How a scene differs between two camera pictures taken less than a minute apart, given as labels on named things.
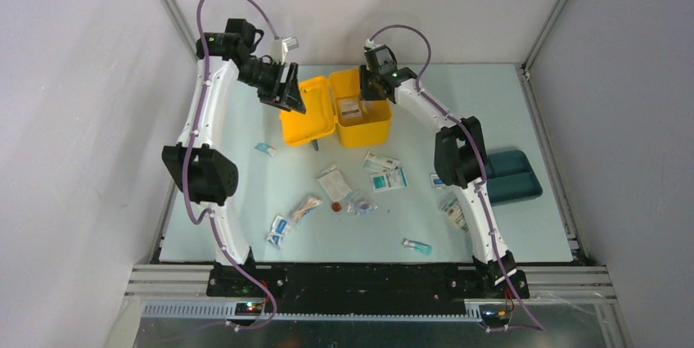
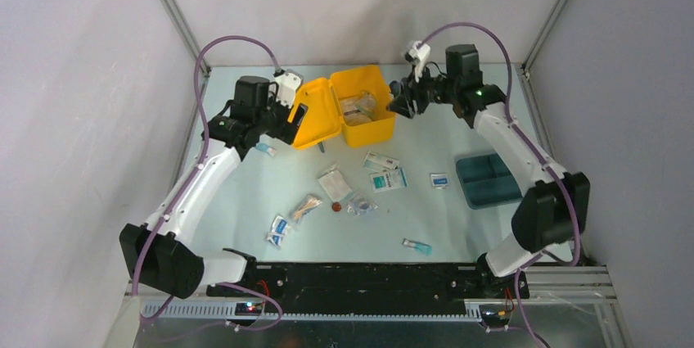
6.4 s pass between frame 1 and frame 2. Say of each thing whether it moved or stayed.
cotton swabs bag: stayed
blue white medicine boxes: stayed
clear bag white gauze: stayed
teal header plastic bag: stayed
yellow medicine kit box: stayed
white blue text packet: moved
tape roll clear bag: stayed
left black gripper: moved
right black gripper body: moved
